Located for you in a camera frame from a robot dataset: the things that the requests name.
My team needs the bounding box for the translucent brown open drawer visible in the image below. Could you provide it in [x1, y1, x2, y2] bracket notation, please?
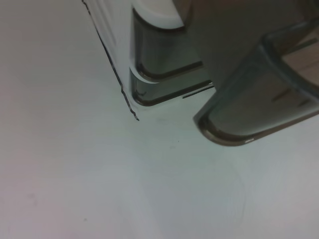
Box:
[193, 21, 319, 147]

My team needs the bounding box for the brown closed drawer with handle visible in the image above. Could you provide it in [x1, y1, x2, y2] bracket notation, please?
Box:
[129, 73, 213, 107]

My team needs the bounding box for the brown closed middle drawer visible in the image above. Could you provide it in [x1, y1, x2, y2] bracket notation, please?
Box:
[131, 8, 204, 78]

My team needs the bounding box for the white drawer cabinet frame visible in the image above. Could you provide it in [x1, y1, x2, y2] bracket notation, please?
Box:
[82, 0, 215, 122]

